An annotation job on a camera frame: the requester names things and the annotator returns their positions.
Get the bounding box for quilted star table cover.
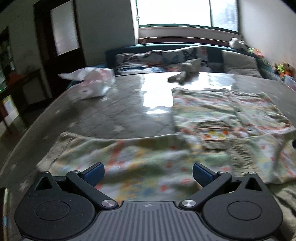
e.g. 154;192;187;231
0;70;296;241

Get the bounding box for white plush bunny toy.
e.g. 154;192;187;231
167;59;202;84

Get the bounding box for black and white plush toy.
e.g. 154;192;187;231
228;37;248;49

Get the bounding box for green and orange stuffed toy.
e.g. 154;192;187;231
274;62;296;77

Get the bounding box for colourful plastic toys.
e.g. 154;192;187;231
246;46;264;59

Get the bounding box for green framed window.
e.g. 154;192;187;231
131;0;240;32

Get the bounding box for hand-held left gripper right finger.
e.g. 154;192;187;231
179;163;266;209

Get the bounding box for pink white plastic bag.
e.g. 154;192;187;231
57;67;116;100

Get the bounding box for patterned pastel baby garment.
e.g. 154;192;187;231
37;88;296;204

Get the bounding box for dark wooden shelf cabinet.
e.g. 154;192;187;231
0;25;18;93

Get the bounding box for grey pillow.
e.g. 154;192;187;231
221;50;263;78

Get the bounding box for butterfly print pillow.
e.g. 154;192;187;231
162;46;212;72
114;52;167;75

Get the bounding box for dark wooden console table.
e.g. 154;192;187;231
0;68;50;132

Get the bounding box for dark wooden glass door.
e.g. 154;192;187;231
35;0;86;71

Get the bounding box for teal sofa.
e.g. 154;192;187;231
106;43;273;77

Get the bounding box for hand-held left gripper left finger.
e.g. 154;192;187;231
35;162;117;210

